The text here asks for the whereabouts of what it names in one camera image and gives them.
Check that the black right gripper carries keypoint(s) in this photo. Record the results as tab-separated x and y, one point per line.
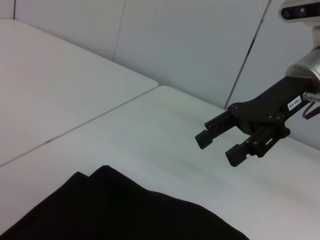
270	110

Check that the black shirt with FREE print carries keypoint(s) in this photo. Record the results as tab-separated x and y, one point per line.
112	207

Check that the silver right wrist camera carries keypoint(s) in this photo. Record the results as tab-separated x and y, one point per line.
301	12

